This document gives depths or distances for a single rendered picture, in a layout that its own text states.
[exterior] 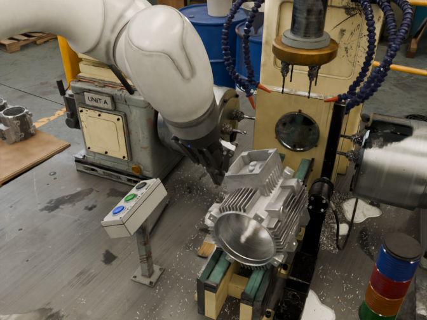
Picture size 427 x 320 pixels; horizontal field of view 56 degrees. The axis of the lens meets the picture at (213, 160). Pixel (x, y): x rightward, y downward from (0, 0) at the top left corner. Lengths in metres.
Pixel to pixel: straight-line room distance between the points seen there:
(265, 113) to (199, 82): 0.84
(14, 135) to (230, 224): 2.43
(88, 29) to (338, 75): 0.96
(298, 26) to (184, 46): 0.66
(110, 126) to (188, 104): 0.83
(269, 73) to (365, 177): 0.52
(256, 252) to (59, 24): 0.69
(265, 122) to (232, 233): 0.48
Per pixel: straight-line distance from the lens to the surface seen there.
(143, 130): 1.31
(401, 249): 0.71
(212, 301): 1.02
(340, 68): 1.39
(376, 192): 1.17
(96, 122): 1.40
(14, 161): 3.04
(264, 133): 1.41
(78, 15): 0.61
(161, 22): 0.51
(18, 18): 0.53
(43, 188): 1.56
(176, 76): 0.52
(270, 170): 0.97
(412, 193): 1.16
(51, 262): 1.27
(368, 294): 0.79
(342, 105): 1.04
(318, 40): 1.13
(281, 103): 1.34
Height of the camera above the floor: 1.69
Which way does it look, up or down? 34 degrees down
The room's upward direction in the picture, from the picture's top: straight up
